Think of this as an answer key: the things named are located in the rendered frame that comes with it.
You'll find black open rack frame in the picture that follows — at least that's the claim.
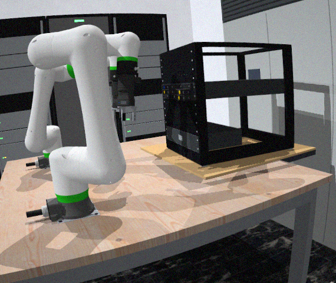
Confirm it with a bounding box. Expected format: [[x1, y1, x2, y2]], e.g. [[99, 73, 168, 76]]
[[160, 42, 294, 167]]

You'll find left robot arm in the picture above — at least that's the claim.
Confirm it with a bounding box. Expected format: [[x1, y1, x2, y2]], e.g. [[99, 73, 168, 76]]
[[25, 56, 117, 169]]

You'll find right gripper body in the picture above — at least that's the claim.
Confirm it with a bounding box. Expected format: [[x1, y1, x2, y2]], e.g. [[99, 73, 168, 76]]
[[116, 60, 141, 106]]

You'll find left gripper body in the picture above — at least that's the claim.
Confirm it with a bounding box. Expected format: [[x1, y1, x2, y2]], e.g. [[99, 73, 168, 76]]
[[108, 70, 118, 108]]

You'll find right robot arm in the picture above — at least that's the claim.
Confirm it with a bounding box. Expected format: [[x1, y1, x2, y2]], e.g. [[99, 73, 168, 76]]
[[26, 25, 140, 222]]

